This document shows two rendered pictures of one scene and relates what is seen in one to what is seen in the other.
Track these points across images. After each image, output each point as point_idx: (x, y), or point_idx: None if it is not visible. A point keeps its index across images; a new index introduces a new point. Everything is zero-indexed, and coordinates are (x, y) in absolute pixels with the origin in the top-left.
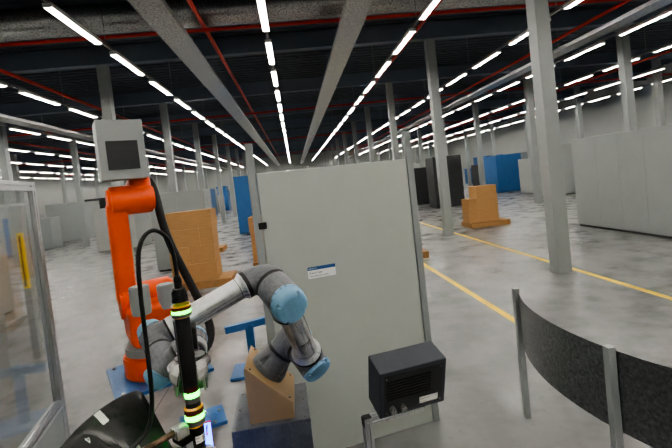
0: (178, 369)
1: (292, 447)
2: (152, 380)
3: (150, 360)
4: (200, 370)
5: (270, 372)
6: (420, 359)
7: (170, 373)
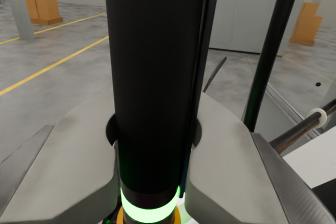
0: (209, 136)
1: None
2: (261, 51)
3: None
4: (105, 90)
5: None
6: None
7: (240, 120)
